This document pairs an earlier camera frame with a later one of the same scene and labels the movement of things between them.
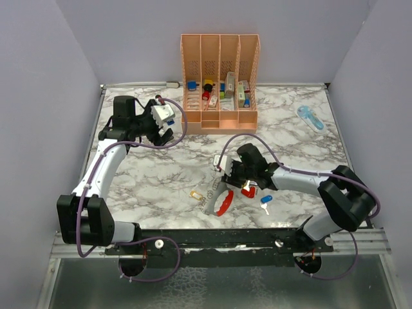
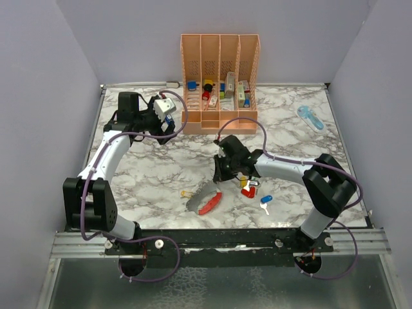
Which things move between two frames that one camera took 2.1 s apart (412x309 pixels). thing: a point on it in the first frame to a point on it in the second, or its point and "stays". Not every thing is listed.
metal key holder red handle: [217, 190] to [205, 198]
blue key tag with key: [264, 199] stays
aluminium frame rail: [345, 243] stays
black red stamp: [207, 88] stays
